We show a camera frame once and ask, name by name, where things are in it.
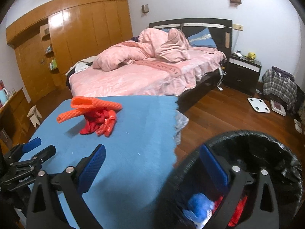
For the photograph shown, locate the pink quilt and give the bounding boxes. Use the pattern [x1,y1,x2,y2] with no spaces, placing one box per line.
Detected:
[92,28,191,71]

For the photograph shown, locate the orange foam fruit net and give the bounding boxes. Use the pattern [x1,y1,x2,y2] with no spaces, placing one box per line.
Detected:
[56,96,123,123]

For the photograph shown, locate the wall power socket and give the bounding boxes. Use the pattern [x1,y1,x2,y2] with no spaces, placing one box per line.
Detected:
[232,24,243,31]

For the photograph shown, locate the plaid bag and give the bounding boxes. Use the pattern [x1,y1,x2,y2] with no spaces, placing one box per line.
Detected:
[262,69,297,110]

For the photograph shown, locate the blue pillow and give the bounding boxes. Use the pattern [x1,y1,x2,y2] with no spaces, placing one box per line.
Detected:
[187,28,217,48]

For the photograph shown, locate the clothes on bed corner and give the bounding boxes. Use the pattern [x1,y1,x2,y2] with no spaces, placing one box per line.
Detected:
[65,56,96,76]

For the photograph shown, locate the small wall switch box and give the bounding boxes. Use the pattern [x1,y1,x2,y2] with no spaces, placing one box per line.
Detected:
[141,4,149,14]

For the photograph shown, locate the light blue kettle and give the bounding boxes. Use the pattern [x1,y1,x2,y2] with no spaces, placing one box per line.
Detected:
[0,88,8,105]

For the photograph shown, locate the red plastic bubble wrap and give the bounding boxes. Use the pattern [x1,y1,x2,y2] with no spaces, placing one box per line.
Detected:
[96,110,117,137]

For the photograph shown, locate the framed picture on floor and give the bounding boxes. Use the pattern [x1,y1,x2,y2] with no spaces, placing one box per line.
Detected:
[270,100,286,117]

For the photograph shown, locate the bed with pink sheet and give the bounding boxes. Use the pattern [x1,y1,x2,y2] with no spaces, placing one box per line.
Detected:
[66,18,233,112]

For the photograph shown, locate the wooden wardrobe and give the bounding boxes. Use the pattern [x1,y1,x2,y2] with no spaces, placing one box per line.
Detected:
[6,0,132,102]

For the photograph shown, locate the black lined trash bin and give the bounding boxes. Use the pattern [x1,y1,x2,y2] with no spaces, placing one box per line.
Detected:
[153,130,303,228]

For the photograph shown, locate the black nightstand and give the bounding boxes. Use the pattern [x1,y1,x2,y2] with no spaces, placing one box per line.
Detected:
[224,54,262,96]

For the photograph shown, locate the blue table cloth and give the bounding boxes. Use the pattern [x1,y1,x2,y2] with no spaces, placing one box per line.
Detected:
[34,96,177,228]

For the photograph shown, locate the wooden sideboard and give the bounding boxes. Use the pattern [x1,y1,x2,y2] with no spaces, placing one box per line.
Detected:
[1,89,31,151]

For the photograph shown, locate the white bathroom scale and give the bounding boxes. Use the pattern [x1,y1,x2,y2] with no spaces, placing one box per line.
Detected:
[247,97,270,113]

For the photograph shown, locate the white small stool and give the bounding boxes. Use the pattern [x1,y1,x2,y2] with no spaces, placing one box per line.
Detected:
[27,106,42,128]

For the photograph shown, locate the red cloth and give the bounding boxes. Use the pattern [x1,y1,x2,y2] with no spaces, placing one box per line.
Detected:
[79,111,104,135]

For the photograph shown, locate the yellow toy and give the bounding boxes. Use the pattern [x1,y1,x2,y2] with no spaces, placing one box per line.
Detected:
[246,52,256,60]

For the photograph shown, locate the white blue cotton pad box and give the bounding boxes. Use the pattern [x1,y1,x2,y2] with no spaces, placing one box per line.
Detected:
[182,193,214,228]

